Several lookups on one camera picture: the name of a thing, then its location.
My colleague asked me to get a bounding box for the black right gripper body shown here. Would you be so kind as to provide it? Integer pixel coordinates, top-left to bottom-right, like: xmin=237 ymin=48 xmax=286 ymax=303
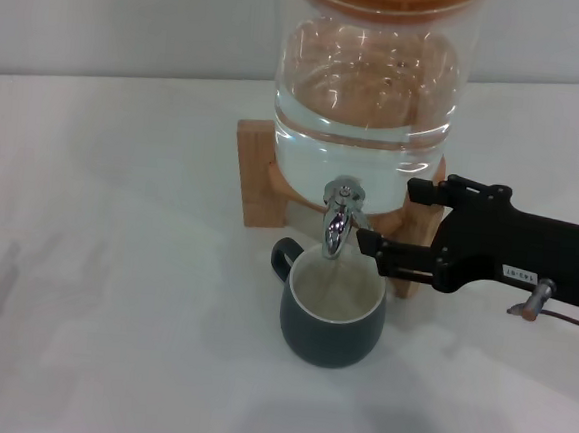
xmin=425 ymin=173 xmax=579 ymax=306

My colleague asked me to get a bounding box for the chrome faucet with lever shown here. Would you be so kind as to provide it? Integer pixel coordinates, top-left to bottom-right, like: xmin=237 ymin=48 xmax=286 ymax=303
xmin=317 ymin=174 xmax=380 ymax=263

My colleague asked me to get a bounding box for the dark grey ceramic mug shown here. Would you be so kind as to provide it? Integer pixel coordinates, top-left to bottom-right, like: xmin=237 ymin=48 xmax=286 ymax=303
xmin=262 ymin=235 xmax=394 ymax=371

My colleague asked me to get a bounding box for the glass water dispenser jar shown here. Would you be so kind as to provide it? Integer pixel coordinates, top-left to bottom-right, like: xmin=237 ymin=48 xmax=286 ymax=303
xmin=262 ymin=0 xmax=484 ymax=227

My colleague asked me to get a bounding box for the wooden dispenser stand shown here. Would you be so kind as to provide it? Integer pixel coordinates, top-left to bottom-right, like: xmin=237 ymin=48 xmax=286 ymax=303
xmin=224 ymin=117 xmax=450 ymax=302

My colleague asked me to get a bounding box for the round wooden jar lid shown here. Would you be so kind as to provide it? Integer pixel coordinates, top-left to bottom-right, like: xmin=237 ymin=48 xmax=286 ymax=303
xmin=290 ymin=0 xmax=481 ymax=31

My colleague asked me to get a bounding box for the right arm cable with plug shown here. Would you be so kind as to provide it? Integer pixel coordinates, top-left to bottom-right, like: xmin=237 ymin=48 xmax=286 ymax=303
xmin=504 ymin=275 xmax=579 ymax=335

